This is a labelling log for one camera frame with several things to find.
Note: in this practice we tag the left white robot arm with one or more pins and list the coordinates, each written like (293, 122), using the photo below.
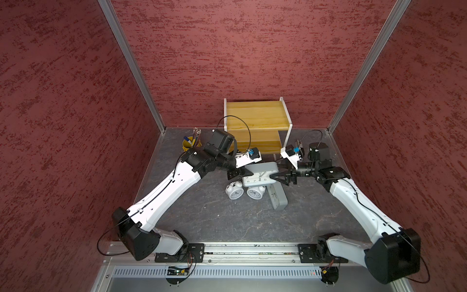
(136, 225)

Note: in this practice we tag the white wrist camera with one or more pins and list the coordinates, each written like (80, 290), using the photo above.
(293, 154)
(251, 156)

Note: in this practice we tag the left aluminium corner post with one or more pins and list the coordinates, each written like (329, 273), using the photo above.
(118, 32)

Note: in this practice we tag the white frame wooden shelf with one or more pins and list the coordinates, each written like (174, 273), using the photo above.
(265, 125)

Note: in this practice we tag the aluminium corner post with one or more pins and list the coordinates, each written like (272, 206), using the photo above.
(118, 32)
(391, 22)

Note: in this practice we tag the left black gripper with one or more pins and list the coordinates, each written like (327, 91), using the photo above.
(238, 173)

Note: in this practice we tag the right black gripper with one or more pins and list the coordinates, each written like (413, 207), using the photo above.
(291, 173)

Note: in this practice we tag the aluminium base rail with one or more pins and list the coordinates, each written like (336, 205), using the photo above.
(237, 267)

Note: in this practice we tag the grey square alarm clock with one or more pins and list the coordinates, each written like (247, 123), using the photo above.
(277, 196)
(260, 174)

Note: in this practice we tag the white twin-bell clock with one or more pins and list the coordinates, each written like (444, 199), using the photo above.
(256, 193)
(234, 190)

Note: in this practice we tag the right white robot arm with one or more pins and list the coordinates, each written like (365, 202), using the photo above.
(392, 252)

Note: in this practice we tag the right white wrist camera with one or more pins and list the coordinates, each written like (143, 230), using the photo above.
(293, 154)

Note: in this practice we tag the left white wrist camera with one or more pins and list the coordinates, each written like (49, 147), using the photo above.
(251, 156)

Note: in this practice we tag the yellow metal pen bucket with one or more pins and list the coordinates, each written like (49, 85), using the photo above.
(189, 142)

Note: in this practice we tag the bundle of coloured pencils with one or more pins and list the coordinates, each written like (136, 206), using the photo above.
(196, 133)

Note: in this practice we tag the right aluminium corner post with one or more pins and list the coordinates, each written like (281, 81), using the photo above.
(391, 22)

